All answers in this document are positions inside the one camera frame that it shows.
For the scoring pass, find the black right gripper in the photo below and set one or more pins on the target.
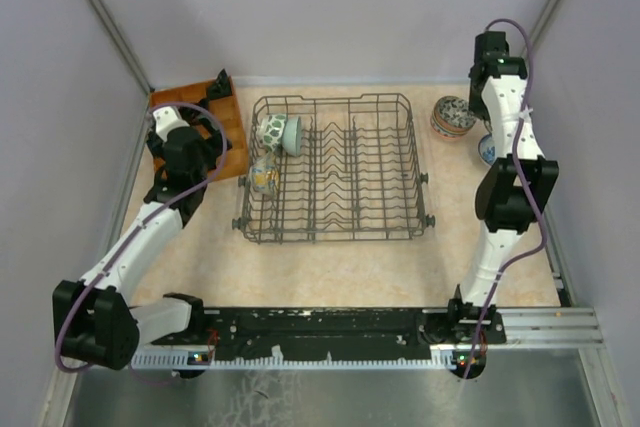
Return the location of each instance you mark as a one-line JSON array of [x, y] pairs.
[[477, 109]]

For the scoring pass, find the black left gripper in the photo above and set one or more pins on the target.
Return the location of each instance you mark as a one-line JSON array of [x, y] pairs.
[[213, 143]]

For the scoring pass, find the dark leaf pattern bowl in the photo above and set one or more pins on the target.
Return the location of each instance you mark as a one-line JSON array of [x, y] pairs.
[[454, 112]]

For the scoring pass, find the orange flower green leaf bowl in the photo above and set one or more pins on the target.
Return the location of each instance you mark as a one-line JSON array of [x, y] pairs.
[[445, 132]]

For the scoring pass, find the blue rose pattern bowl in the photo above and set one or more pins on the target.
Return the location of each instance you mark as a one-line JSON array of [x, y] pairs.
[[486, 149]]

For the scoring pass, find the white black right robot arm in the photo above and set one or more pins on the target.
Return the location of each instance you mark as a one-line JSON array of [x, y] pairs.
[[514, 192]]

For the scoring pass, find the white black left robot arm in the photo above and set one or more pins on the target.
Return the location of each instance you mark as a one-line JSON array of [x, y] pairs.
[[94, 324]]

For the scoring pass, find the wooden compartment tray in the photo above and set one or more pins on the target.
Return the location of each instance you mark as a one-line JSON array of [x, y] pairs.
[[227, 111]]

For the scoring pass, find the dark green folded tie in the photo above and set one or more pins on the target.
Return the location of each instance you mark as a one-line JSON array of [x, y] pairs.
[[220, 87]]

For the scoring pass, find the green leaf pattern bowl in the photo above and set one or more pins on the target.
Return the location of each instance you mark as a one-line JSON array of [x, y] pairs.
[[270, 131]]

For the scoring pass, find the yellow blue swirl bowl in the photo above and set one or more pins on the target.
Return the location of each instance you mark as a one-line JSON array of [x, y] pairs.
[[264, 175]]

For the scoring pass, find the green striped bowl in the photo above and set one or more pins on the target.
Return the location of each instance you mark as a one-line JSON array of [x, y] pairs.
[[292, 136]]

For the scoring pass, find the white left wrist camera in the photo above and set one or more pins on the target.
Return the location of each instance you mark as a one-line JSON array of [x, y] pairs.
[[167, 119]]

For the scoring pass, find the grey wire dish rack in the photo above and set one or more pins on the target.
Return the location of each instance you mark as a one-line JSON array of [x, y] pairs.
[[357, 177]]

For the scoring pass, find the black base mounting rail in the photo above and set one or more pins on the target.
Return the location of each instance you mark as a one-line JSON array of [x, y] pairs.
[[346, 336]]

